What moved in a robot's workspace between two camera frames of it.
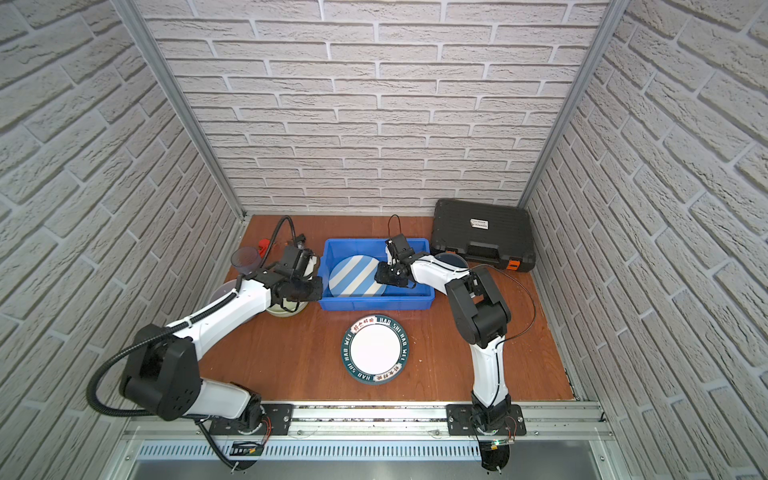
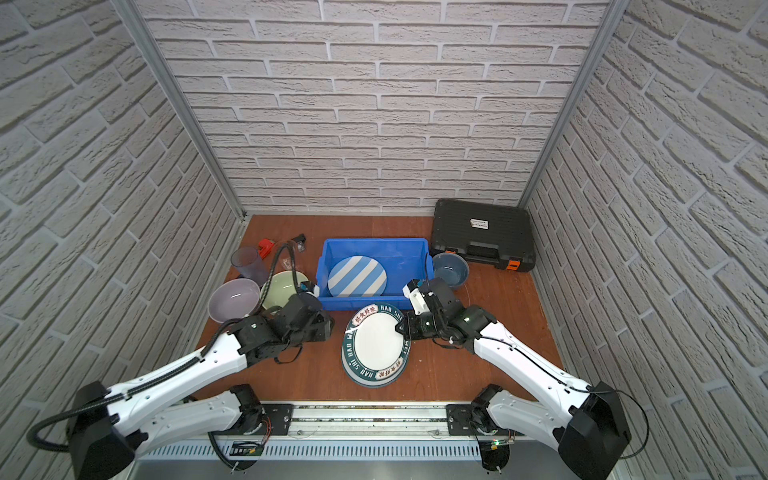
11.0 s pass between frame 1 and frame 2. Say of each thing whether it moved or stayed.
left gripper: moved
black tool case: stayed
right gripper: moved
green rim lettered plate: moved
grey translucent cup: stayed
